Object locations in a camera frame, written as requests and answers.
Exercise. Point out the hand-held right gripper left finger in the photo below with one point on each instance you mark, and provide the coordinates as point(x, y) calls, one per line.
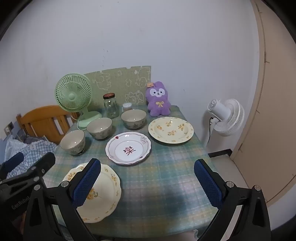
point(86, 183)

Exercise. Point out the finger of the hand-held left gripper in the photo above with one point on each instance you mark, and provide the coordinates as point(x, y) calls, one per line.
point(12, 162)
point(44, 163)

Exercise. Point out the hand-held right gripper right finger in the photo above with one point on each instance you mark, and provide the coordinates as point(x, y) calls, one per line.
point(208, 183)

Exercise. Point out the cream scalloped plate yellow flowers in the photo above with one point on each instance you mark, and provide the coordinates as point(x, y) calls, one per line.
point(106, 185)

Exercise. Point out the beige ceramic bowl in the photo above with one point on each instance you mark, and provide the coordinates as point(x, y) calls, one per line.
point(100, 127)
point(133, 118)
point(71, 141)

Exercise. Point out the white plate purple rim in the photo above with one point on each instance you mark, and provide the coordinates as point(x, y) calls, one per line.
point(120, 148)

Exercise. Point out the cream round plate yellow flowers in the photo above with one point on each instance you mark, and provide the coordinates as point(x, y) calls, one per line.
point(171, 136)

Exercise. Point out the blue checked blanket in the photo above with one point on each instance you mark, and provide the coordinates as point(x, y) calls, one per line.
point(34, 148)

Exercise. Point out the grey cloth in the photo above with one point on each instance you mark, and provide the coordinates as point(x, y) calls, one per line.
point(25, 138)

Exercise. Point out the green plaid tablecloth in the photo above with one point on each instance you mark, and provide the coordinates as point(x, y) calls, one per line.
point(166, 176)

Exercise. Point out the wooden headboard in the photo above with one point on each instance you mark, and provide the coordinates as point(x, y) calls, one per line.
point(41, 114)

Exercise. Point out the white standing fan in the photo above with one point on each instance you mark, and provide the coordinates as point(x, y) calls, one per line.
point(231, 115)

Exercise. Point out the green desk fan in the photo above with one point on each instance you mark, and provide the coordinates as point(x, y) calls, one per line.
point(71, 96)

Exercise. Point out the glass jar with dark lid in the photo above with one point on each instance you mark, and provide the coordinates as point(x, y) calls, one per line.
point(111, 107)

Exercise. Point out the cotton swab container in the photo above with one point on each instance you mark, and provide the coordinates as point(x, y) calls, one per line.
point(127, 107)

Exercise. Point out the purple plush bunny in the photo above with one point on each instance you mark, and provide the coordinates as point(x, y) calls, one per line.
point(158, 102)

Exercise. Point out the beige door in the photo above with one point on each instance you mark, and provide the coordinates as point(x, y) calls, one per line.
point(277, 115)

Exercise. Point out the green printed board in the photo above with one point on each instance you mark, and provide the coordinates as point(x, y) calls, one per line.
point(120, 78)

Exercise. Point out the wall socket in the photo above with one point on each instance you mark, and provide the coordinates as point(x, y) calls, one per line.
point(9, 128)

